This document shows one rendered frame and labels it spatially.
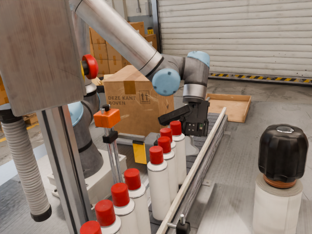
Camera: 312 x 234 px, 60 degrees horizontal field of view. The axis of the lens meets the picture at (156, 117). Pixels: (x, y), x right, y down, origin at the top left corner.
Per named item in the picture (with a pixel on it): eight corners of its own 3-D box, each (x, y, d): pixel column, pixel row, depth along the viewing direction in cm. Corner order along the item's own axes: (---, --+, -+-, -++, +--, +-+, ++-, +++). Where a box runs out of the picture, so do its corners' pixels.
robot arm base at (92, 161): (87, 184, 82) (78, 157, 78) (49, 178, 88) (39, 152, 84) (111, 156, 94) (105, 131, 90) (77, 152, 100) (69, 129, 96)
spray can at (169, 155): (179, 206, 75) (176, 142, 67) (161, 210, 74) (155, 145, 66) (175, 194, 79) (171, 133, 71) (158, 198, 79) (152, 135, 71)
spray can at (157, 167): (162, 224, 69) (156, 156, 61) (148, 215, 72) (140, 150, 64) (175, 213, 72) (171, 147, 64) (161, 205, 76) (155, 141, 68)
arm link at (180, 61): (150, 57, 80) (186, 62, 80) (152, 49, 90) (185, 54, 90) (147, 82, 83) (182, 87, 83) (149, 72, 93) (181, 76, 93)
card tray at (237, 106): (244, 122, 132) (244, 115, 130) (193, 118, 142) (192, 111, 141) (250, 101, 157) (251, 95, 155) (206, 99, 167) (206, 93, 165)
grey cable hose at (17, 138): (42, 225, 46) (5, 111, 37) (28, 220, 47) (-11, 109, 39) (57, 211, 48) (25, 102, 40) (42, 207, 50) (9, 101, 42)
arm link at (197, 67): (184, 55, 92) (208, 59, 92) (179, 87, 92) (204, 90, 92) (186, 48, 85) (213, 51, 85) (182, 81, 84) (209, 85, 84)
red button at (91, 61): (78, 58, 38) (98, 54, 39) (71, 55, 41) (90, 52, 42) (83, 84, 39) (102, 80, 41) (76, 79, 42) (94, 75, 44)
